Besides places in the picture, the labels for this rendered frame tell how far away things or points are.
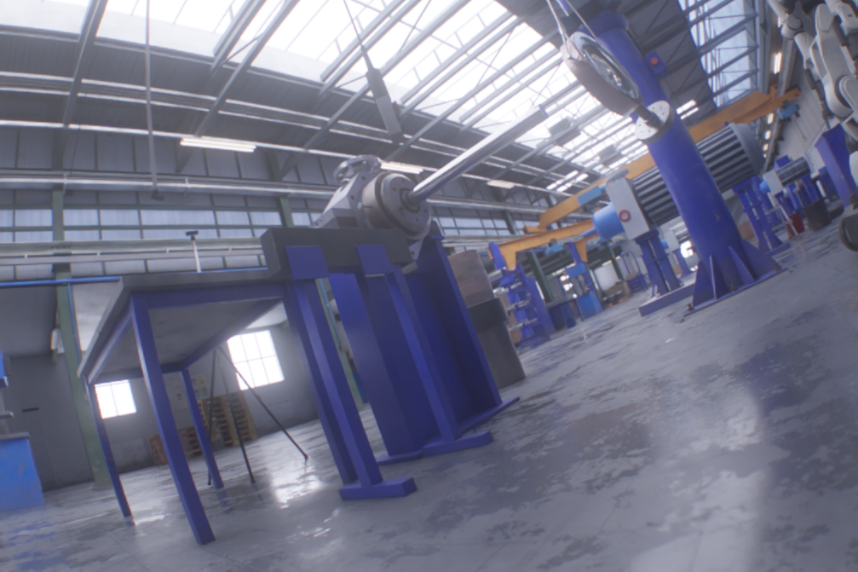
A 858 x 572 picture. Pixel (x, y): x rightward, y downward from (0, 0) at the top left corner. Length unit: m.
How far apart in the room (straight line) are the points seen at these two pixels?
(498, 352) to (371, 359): 1.69
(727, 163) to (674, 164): 2.02
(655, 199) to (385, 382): 3.95
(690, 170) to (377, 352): 2.25
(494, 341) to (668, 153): 1.82
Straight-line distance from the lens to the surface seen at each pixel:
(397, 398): 1.89
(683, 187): 3.16
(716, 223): 3.13
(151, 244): 8.36
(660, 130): 1.90
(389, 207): 2.08
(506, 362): 3.49
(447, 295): 2.44
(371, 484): 1.41
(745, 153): 5.13
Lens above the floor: 0.31
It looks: 14 degrees up
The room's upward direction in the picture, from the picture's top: 21 degrees counter-clockwise
